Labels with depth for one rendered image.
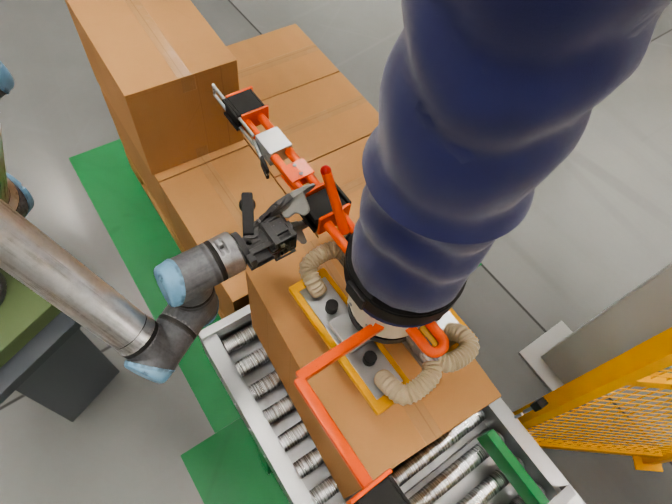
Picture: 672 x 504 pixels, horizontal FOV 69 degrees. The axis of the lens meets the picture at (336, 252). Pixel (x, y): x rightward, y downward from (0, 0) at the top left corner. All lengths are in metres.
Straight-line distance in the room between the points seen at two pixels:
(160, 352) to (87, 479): 1.24
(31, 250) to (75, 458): 1.43
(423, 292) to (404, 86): 0.36
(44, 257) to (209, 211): 1.06
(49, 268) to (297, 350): 0.58
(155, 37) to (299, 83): 0.71
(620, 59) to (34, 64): 3.34
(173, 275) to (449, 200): 0.59
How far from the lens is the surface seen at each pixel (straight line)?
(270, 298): 1.28
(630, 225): 3.19
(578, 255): 2.89
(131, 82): 1.82
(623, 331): 2.09
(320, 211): 1.07
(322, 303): 1.10
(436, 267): 0.71
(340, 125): 2.22
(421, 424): 1.22
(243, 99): 1.29
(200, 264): 0.98
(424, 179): 0.55
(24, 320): 1.56
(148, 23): 2.05
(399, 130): 0.55
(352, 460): 0.90
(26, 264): 0.94
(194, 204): 1.95
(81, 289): 0.97
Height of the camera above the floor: 2.11
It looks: 59 degrees down
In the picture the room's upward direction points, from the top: 11 degrees clockwise
